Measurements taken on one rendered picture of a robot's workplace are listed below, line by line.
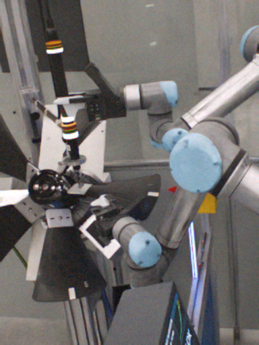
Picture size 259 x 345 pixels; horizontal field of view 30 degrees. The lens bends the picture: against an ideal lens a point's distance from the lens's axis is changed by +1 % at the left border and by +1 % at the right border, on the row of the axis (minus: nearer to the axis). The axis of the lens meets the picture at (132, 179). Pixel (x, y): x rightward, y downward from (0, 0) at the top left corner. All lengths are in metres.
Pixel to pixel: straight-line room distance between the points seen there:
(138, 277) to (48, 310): 1.69
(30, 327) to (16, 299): 0.19
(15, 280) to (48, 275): 1.35
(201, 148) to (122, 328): 0.37
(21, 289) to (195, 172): 2.01
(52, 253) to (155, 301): 0.66
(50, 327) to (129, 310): 2.05
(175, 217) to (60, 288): 0.45
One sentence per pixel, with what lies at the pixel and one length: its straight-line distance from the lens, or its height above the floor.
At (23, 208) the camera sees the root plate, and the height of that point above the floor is 1.14.
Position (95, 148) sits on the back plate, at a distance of 1.84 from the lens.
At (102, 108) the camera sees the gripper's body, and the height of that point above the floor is 1.45.
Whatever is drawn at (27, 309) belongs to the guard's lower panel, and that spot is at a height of 0.11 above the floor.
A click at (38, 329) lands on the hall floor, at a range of 2.96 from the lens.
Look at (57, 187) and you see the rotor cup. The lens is 1.54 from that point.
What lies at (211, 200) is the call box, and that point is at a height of 1.04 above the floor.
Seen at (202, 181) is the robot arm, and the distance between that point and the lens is 0.99.
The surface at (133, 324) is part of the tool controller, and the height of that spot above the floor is 1.24.
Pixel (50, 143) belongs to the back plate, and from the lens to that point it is 1.92.
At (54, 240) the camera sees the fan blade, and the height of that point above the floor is 1.08.
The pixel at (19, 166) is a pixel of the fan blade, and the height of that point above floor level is 1.25.
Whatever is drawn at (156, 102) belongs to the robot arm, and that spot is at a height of 1.46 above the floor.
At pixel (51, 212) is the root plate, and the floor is 1.14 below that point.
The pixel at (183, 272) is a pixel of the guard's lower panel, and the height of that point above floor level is 0.39.
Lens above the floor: 1.80
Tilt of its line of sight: 23 degrees down
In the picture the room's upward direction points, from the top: 8 degrees counter-clockwise
